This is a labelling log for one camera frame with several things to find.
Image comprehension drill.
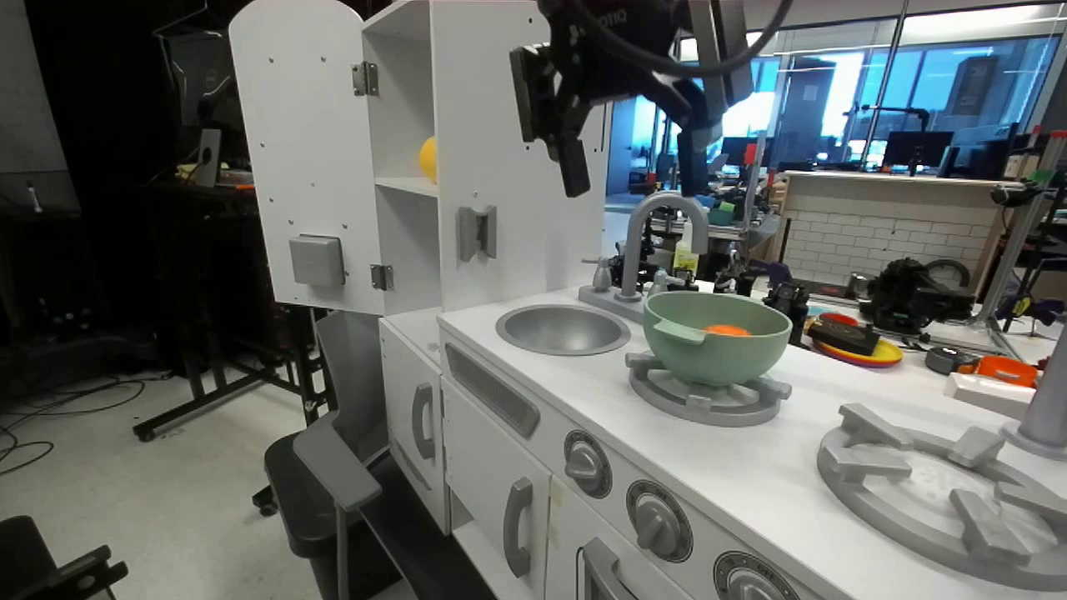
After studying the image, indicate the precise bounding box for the black camera stand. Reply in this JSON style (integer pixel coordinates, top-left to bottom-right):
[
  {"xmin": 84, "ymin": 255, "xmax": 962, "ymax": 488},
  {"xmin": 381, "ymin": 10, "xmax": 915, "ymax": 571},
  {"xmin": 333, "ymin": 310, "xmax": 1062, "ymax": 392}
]
[{"xmin": 982, "ymin": 131, "xmax": 1067, "ymax": 336}]

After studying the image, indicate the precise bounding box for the small orange toy fruit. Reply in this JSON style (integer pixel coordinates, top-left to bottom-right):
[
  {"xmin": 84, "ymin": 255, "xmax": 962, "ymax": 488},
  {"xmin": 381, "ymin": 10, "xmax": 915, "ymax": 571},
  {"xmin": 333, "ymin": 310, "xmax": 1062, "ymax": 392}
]
[{"xmin": 702, "ymin": 318, "xmax": 761, "ymax": 342}]

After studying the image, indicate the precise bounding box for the white tall cupboard door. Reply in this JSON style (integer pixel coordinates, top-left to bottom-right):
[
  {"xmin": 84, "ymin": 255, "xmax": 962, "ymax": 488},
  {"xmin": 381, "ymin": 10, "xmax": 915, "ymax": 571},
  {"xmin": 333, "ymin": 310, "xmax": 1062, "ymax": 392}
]
[{"xmin": 226, "ymin": 0, "xmax": 392, "ymax": 317}]

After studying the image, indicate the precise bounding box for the small black device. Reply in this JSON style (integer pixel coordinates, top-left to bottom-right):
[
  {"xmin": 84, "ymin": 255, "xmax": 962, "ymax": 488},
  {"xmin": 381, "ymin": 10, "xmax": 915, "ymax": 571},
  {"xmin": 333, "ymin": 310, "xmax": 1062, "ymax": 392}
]
[{"xmin": 925, "ymin": 342, "xmax": 966, "ymax": 380}]

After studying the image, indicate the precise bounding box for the dark grey seat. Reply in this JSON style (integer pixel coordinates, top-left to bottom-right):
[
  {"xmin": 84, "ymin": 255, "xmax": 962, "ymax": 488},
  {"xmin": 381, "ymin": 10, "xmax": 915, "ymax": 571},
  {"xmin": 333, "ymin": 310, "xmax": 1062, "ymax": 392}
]
[{"xmin": 262, "ymin": 431, "xmax": 462, "ymax": 600}]

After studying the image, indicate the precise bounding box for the white narrow cabinet door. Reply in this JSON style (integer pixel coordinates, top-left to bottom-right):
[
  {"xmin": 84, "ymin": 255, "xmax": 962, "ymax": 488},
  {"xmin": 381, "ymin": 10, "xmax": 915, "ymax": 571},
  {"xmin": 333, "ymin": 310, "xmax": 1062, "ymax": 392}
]
[{"xmin": 376, "ymin": 318, "xmax": 451, "ymax": 537}]

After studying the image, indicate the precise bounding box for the red black toy item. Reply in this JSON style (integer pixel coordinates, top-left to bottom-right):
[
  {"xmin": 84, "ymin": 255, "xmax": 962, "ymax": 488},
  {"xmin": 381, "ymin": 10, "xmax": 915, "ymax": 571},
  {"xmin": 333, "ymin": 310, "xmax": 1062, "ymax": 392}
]
[{"xmin": 815, "ymin": 310, "xmax": 886, "ymax": 358}]

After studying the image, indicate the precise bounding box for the pale vertical post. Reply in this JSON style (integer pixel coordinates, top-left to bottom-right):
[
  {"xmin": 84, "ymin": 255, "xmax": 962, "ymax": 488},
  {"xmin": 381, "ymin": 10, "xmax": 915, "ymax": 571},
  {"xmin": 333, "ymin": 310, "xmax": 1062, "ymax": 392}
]
[{"xmin": 1000, "ymin": 318, "xmax": 1067, "ymax": 458}]

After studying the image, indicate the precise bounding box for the white toy kitchen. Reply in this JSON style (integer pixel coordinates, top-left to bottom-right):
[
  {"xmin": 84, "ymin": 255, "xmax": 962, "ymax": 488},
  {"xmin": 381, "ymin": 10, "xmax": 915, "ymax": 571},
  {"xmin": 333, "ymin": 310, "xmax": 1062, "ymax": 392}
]
[{"xmin": 360, "ymin": 0, "xmax": 1067, "ymax": 600}]

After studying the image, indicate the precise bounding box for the small grey side bracket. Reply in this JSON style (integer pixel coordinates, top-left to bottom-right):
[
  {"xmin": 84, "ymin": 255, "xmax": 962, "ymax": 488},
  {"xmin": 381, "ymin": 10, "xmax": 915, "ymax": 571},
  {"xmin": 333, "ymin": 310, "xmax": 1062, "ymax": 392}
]
[{"xmin": 456, "ymin": 203, "xmax": 502, "ymax": 265}]

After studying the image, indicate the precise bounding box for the black stand base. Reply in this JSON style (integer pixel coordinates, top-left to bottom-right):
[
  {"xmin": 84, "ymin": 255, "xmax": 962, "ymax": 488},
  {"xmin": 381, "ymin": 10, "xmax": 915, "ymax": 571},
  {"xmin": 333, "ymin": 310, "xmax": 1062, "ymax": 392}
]
[{"xmin": 131, "ymin": 313, "xmax": 333, "ymax": 443}]

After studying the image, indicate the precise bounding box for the grey stove knob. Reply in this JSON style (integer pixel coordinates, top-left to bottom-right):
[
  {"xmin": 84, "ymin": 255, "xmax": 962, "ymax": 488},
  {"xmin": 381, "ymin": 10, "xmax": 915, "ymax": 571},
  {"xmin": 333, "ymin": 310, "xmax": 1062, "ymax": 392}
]
[
  {"xmin": 710, "ymin": 547, "xmax": 806, "ymax": 600},
  {"xmin": 625, "ymin": 476, "xmax": 702, "ymax": 566},
  {"xmin": 562, "ymin": 426, "xmax": 618, "ymax": 503}
]

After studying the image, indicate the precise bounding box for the orange tool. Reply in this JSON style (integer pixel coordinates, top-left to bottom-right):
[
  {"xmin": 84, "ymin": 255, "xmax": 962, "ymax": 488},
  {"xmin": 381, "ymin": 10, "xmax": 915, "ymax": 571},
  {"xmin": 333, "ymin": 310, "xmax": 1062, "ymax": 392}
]
[{"xmin": 966, "ymin": 351, "xmax": 1043, "ymax": 391}]

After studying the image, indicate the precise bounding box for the grey burner grate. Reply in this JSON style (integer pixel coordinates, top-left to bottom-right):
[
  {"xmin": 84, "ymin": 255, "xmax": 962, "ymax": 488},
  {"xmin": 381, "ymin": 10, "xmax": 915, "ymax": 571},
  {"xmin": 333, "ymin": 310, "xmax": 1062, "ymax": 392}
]
[
  {"xmin": 625, "ymin": 351, "xmax": 796, "ymax": 431},
  {"xmin": 815, "ymin": 398, "xmax": 1067, "ymax": 595}
]

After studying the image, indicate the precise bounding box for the green toy bowl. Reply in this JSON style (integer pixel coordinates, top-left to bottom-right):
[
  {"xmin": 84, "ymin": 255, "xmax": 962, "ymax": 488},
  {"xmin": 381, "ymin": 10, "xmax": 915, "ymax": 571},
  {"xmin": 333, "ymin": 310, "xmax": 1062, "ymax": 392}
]
[{"xmin": 642, "ymin": 288, "xmax": 796, "ymax": 391}]

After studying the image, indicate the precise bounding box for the black gadget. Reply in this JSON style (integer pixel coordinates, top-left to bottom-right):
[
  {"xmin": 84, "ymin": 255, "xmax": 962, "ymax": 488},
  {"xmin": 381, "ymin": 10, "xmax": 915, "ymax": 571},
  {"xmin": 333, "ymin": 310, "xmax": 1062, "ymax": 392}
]
[{"xmin": 761, "ymin": 261, "xmax": 815, "ymax": 346}]

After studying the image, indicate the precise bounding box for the white wide cabinet door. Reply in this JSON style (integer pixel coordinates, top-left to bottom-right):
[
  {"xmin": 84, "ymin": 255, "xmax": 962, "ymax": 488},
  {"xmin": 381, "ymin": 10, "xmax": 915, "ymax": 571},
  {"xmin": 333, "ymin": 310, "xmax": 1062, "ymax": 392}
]
[{"xmin": 442, "ymin": 380, "xmax": 557, "ymax": 600}]

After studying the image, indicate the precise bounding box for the yellow plate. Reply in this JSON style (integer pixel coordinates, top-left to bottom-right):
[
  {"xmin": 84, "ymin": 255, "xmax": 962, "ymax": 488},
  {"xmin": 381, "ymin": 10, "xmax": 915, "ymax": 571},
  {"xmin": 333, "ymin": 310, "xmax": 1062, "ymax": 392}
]
[{"xmin": 806, "ymin": 328, "xmax": 906, "ymax": 370}]

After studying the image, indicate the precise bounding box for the grey sink basin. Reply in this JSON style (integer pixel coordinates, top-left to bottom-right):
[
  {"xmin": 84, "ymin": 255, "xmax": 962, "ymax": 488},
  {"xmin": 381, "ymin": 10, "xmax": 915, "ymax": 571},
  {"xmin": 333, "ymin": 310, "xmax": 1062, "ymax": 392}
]
[{"xmin": 493, "ymin": 300, "xmax": 633, "ymax": 358}]

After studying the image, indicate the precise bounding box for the grey plastic chair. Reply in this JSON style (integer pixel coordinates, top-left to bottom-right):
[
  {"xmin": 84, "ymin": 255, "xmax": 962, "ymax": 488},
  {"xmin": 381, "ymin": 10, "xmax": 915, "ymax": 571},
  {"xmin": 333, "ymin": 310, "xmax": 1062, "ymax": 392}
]
[{"xmin": 313, "ymin": 310, "xmax": 394, "ymax": 458}]

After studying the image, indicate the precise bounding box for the white flat box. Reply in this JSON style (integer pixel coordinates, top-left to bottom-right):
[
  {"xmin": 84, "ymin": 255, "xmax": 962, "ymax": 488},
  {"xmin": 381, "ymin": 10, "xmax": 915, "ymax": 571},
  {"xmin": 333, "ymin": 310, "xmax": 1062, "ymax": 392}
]
[{"xmin": 946, "ymin": 370, "xmax": 1042, "ymax": 420}]

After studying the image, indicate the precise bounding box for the black bag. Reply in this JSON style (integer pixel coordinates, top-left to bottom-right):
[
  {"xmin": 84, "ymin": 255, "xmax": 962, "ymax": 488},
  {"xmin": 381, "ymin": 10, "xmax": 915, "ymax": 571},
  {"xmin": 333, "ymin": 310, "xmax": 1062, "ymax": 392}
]
[{"xmin": 862, "ymin": 255, "xmax": 982, "ymax": 336}]

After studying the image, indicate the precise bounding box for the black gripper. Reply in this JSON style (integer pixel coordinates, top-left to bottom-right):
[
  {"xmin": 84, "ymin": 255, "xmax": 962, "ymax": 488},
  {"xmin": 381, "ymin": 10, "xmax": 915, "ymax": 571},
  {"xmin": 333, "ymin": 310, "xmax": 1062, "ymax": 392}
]
[{"xmin": 541, "ymin": 0, "xmax": 727, "ymax": 198}]

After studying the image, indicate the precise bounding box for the grey flat board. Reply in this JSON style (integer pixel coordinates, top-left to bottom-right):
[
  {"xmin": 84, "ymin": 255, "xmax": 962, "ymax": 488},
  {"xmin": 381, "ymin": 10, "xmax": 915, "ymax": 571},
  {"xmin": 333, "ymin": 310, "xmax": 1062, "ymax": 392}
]
[{"xmin": 292, "ymin": 412, "xmax": 386, "ymax": 517}]

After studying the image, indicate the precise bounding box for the grey toy faucet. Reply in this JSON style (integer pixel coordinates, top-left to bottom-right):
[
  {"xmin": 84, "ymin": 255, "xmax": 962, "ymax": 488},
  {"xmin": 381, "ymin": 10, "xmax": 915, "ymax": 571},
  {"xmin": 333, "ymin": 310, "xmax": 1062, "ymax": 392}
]
[{"xmin": 576, "ymin": 193, "xmax": 714, "ymax": 326}]

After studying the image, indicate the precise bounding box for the black floor object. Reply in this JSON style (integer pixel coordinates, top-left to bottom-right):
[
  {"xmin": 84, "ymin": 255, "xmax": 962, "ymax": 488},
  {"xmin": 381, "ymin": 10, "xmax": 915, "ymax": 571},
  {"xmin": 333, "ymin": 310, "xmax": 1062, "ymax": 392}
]
[{"xmin": 0, "ymin": 512, "xmax": 131, "ymax": 600}]

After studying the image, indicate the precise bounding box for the white tiled panel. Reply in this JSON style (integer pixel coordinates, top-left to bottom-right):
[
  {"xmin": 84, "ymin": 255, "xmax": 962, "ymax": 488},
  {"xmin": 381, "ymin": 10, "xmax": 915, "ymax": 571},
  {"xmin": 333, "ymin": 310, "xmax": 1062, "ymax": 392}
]
[{"xmin": 776, "ymin": 167, "xmax": 1030, "ymax": 296}]

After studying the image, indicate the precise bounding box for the yellow toy lemon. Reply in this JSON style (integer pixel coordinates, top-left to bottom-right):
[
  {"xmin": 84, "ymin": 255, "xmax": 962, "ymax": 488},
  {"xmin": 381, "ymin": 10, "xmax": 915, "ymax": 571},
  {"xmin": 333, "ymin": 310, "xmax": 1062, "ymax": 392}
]
[{"xmin": 414, "ymin": 132, "xmax": 443, "ymax": 185}]

